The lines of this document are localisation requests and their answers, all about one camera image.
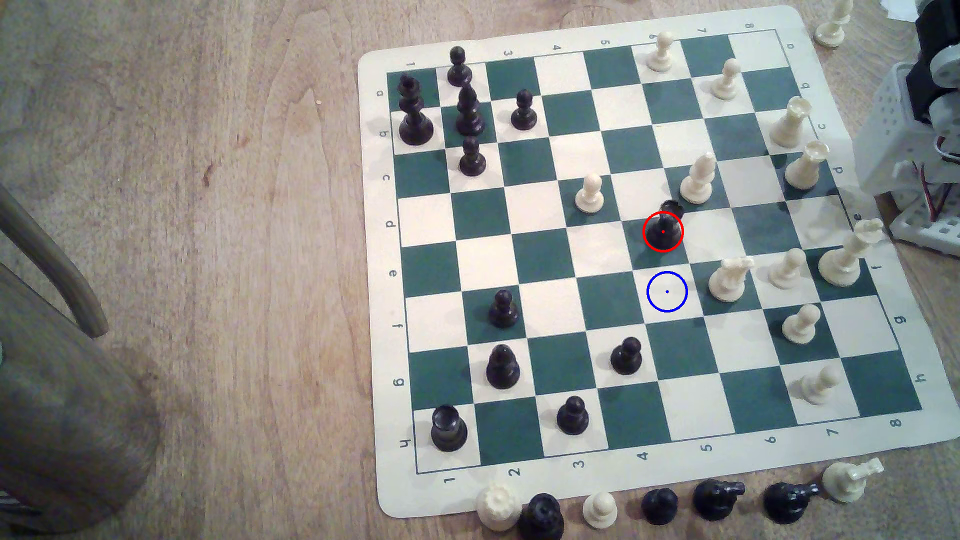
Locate black chess knight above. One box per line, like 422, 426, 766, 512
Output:
692, 480, 747, 522
763, 482, 822, 525

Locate curved wooden chair rail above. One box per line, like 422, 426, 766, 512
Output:
0, 183, 110, 339

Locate black chess queen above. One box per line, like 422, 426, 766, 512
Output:
519, 492, 565, 540

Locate white chess pawn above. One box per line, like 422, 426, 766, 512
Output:
768, 248, 808, 291
583, 491, 619, 530
782, 303, 822, 345
801, 365, 843, 406
646, 31, 675, 74
710, 58, 743, 102
575, 172, 606, 214
814, 0, 854, 49

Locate red robot wires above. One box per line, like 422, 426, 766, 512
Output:
921, 161, 948, 222

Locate black chess rook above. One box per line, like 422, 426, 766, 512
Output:
431, 405, 468, 453
643, 199, 685, 253

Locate white chess bishop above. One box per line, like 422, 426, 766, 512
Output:
679, 151, 717, 206

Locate white chess knight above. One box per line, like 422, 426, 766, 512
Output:
708, 255, 756, 304
822, 458, 885, 504

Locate green white chessboard mat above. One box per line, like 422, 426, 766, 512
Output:
357, 6, 939, 520

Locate white chess rook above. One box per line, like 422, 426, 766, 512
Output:
784, 141, 830, 191
770, 96, 813, 149
477, 485, 523, 532

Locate white chess king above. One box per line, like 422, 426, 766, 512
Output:
818, 218, 885, 288

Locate black chess bishop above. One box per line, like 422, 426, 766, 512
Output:
455, 84, 486, 138

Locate black chess king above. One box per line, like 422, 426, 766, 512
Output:
397, 73, 435, 147

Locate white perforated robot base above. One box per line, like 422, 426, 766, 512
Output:
890, 196, 960, 260

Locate black chess pawn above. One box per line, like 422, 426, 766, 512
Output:
610, 336, 644, 376
489, 289, 520, 329
447, 45, 474, 87
557, 396, 591, 436
486, 344, 522, 390
510, 89, 539, 132
458, 135, 487, 178
642, 488, 680, 526

